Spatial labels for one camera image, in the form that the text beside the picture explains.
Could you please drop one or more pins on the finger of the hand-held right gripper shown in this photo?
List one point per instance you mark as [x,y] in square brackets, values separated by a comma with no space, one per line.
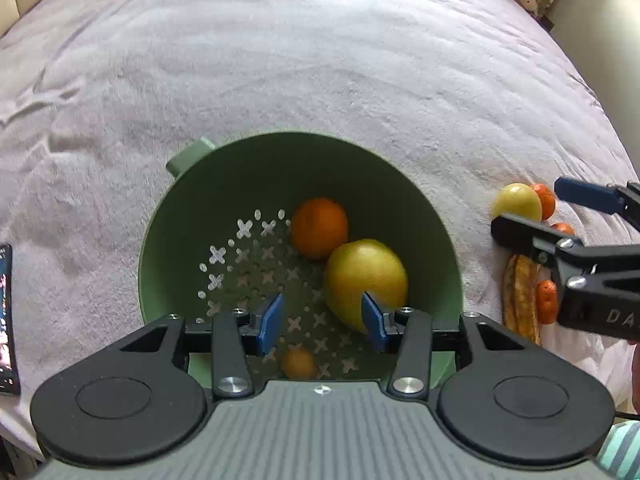
[587,195]
[525,234]

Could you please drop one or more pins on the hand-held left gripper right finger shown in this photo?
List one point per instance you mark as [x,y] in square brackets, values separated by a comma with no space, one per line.
[372,322]

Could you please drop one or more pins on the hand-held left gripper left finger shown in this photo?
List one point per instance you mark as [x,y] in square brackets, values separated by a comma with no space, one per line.
[270,322]

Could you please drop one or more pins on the mandarin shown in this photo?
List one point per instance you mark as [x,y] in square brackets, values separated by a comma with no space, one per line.
[547,301]
[546,199]
[564,228]

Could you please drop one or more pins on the green colander bowl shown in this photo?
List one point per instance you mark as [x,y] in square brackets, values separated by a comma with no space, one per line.
[240,180]

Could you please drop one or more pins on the large yellow apple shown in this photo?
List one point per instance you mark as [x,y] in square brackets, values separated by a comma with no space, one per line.
[362,275]

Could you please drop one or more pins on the small pale orange fruit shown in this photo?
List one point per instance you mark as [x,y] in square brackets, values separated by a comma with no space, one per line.
[298,364]

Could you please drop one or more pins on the overripe banana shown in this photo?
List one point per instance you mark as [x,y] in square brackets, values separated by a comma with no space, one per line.
[520,300]

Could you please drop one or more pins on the large orange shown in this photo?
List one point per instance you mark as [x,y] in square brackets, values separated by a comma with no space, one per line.
[320,227]

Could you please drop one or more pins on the striped teal clothing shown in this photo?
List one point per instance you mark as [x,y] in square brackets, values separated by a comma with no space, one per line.
[625,452]

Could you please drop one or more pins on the black smartphone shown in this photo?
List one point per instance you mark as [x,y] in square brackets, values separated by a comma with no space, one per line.
[7,320]

